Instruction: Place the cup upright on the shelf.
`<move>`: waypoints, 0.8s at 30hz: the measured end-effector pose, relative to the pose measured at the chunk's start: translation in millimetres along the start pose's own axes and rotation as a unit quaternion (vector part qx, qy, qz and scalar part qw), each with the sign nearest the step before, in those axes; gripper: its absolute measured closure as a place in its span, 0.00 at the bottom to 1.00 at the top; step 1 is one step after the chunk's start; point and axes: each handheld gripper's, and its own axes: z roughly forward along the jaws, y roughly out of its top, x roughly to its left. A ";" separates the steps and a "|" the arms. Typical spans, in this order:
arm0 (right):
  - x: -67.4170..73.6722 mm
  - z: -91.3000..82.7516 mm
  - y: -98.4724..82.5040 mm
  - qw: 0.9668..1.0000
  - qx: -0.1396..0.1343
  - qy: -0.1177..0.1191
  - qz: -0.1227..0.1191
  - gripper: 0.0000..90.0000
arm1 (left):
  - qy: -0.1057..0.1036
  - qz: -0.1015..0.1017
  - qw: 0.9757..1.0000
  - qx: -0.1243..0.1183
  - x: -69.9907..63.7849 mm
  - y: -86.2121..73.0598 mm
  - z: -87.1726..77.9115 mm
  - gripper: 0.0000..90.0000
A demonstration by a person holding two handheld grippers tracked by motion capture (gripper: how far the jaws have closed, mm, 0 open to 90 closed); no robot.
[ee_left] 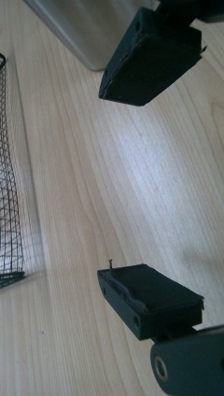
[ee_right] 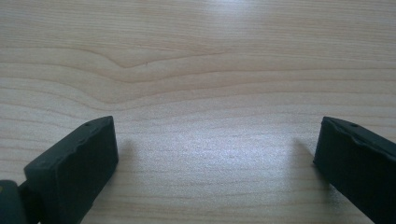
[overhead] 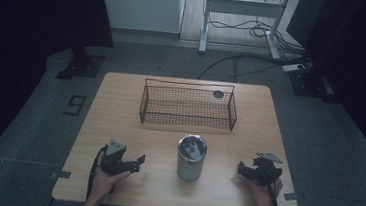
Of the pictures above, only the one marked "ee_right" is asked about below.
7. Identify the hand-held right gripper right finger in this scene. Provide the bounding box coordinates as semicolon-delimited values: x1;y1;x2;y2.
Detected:
313;116;396;224

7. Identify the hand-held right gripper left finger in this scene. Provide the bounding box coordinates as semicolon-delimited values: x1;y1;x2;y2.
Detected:
18;115;120;224

